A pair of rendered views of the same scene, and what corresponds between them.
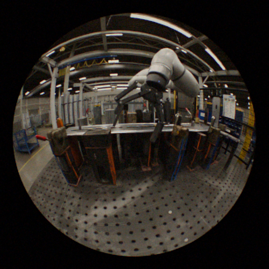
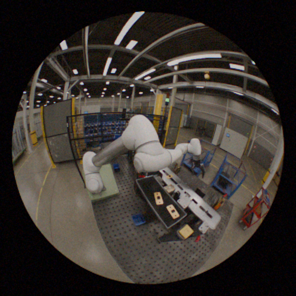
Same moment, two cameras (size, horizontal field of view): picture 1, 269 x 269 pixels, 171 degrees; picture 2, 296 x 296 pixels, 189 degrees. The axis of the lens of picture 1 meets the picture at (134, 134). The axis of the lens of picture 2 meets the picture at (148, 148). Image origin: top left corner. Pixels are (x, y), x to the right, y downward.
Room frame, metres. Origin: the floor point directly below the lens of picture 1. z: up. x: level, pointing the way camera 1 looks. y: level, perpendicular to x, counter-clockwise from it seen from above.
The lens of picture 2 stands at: (1.06, 0.32, 1.59)
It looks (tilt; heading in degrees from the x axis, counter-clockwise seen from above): 25 degrees down; 246
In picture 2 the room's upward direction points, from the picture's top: 8 degrees clockwise
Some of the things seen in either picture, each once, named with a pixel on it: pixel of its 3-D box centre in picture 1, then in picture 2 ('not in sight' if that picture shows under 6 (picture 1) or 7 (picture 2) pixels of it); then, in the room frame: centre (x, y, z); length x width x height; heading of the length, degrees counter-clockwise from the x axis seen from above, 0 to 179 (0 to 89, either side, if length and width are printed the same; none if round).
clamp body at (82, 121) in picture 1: (84, 137); (191, 233); (0.64, 0.45, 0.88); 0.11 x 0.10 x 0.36; 8
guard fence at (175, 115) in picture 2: not in sight; (173, 128); (-1.56, -2.84, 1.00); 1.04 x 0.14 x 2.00; 12
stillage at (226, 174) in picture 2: not in sight; (228, 173); (-1.91, 0.21, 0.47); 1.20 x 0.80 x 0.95; 13
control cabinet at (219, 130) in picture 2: not in sight; (219, 133); (-8.03, -2.91, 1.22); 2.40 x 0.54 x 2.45; 9
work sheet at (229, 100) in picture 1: (229, 106); not in sight; (0.59, -1.18, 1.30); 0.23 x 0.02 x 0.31; 8
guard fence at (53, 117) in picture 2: (184, 112); (58, 136); (2.89, -1.87, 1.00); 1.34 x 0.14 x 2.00; 12
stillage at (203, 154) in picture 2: not in sight; (200, 155); (-1.68, -1.07, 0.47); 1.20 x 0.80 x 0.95; 11
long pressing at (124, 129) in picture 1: (155, 126); (171, 178); (0.54, -0.14, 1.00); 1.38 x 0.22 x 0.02; 98
